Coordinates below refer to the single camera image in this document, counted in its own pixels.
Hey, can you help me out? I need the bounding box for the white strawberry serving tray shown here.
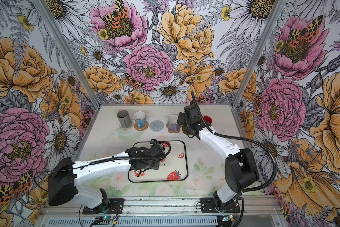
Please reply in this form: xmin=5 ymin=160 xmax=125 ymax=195
xmin=128 ymin=141 xmax=188 ymax=183

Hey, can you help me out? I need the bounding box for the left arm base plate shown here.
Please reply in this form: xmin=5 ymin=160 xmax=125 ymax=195
xmin=82 ymin=198 xmax=125 ymax=215

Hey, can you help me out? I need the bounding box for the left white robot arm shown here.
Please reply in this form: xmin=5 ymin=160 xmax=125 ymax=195
xmin=48 ymin=141 xmax=171 ymax=212

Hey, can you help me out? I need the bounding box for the grey mug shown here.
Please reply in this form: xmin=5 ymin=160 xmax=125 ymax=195
xmin=117 ymin=110 xmax=132 ymax=127

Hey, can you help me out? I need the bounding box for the right aluminium corner post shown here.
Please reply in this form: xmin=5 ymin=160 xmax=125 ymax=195
xmin=232 ymin=0 xmax=287 ymax=109

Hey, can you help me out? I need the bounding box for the white mug red inside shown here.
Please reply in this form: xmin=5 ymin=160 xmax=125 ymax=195
xmin=203 ymin=116 xmax=213 ymax=124

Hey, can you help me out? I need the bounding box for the cork paw print coaster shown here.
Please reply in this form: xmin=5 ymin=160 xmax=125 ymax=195
xmin=166 ymin=124 xmax=182 ymax=133

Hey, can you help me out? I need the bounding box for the white lilac handled mug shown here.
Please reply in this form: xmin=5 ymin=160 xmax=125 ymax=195
xmin=168 ymin=114 xmax=179 ymax=131

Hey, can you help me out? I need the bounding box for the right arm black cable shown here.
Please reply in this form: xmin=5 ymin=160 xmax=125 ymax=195
xmin=190 ymin=90 xmax=278 ymax=227

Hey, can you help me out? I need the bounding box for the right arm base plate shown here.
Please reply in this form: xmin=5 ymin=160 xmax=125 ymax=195
xmin=200 ymin=197 xmax=241 ymax=214

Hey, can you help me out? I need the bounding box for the aluminium corner post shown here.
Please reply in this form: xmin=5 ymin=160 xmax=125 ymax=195
xmin=33 ymin=1 xmax=101 ymax=110
xmin=232 ymin=0 xmax=287 ymax=109

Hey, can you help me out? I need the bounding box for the aluminium front rail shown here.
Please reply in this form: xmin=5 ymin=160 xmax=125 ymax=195
xmin=39 ymin=195 xmax=281 ymax=218

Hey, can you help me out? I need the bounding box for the blue floral mug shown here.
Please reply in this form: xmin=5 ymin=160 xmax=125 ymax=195
xmin=134 ymin=111 xmax=146 ymax=128

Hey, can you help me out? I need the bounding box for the left aluminium corner post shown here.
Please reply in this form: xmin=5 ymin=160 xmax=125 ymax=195
xmin=33 ymin=1 xmax=101 ymax=110

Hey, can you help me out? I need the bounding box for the rattan wicker round coaster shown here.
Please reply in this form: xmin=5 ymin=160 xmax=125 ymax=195
xmin=134 ymin=121 xmax=149 ymax=131

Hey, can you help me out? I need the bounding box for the multicolour woven round coaster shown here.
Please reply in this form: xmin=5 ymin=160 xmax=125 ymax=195
xmin=119 ymin=122 xmax=134 ymax=131

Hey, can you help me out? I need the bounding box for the grey-blue woven round coaster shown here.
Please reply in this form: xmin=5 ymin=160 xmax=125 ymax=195
xmin=149 ymin=120 xmax=164 ymax=132

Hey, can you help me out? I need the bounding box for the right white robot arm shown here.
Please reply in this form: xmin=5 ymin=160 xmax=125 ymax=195
xmin=177 ymin=104 xmax=259 ymax=205

